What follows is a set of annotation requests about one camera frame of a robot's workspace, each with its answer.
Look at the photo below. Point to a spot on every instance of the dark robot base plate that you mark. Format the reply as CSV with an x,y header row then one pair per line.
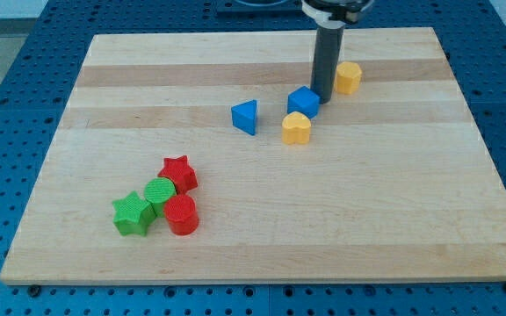
x,y
228,7

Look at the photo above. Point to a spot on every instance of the yellow heart block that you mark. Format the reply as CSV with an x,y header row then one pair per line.
x,y
296,128

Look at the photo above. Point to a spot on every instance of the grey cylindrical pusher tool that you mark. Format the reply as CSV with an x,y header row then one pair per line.
x,y
327,47

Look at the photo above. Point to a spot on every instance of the yellow hexagon block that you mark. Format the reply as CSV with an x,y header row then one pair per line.
x,y
348,77

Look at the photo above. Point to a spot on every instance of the blue triangle block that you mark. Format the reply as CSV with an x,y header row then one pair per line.
x,y
244,117

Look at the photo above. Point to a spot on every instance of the red star block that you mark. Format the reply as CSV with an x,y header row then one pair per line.
x,y
180,172

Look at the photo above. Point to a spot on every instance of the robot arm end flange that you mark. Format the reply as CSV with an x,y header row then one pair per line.
x,y
334,13

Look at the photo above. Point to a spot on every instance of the blue cube block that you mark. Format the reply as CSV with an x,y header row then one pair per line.
x,y
305,101

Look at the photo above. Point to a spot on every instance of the green cylinder block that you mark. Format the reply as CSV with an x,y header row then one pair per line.
x,y
157,192

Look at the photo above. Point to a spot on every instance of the red cylinder block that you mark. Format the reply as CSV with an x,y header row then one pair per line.
x,y
181,214

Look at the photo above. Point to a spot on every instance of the green star block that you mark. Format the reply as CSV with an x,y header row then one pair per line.
x,y
133,215

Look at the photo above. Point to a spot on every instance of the wooden board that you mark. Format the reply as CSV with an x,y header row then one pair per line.
x,y
396,184

